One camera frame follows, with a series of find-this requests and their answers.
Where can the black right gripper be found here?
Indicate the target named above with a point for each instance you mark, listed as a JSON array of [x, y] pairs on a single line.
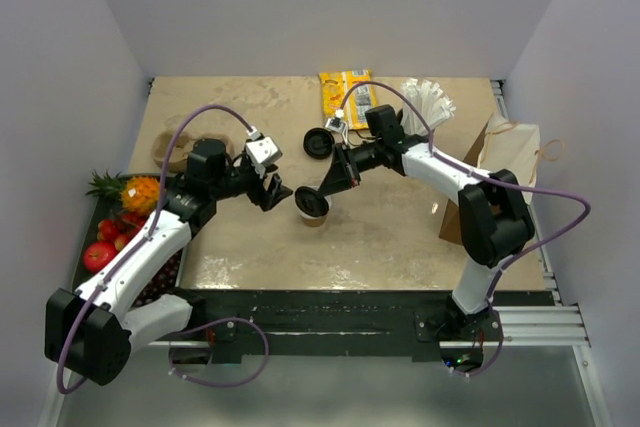
[[341, 175]]

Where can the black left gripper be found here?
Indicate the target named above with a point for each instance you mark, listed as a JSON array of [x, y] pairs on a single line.
[[267, 199]]

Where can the black plastic cup lid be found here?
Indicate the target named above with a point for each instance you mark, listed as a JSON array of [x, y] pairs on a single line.
[[310, 202]]

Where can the brown paper cup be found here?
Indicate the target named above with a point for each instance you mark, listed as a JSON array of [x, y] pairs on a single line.
[[312, 221]]

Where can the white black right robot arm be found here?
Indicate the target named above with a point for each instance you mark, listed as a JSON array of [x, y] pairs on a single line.
[[494, 219]]

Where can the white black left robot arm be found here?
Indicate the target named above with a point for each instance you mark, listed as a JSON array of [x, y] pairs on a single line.
[[93, 330]]

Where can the yellow snack bag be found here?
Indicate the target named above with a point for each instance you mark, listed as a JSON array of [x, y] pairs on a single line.
[[334, 87]]

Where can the grey straw holder cup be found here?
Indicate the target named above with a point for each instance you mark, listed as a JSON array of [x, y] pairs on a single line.
[[401, 116]]

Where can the orange horned melon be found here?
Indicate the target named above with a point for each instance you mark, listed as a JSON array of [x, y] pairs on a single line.
[[140, 195]]

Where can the purple grapes bunch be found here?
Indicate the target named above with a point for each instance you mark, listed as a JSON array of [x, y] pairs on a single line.
[[162, 282]]

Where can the red strawberries cluster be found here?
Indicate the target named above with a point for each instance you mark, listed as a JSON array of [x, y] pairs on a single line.
[[120, 230]]

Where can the small pineapple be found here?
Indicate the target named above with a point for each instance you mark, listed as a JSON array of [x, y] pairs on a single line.
[[106, 186]]

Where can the red apple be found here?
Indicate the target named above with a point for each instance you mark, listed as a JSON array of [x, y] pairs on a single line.
[[98, 255]]

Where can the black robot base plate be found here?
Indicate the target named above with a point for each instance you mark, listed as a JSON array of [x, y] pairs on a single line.
[[305, 323]]

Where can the aluminium frame rail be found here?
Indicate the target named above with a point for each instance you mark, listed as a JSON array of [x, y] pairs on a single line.
[[534, 327]]

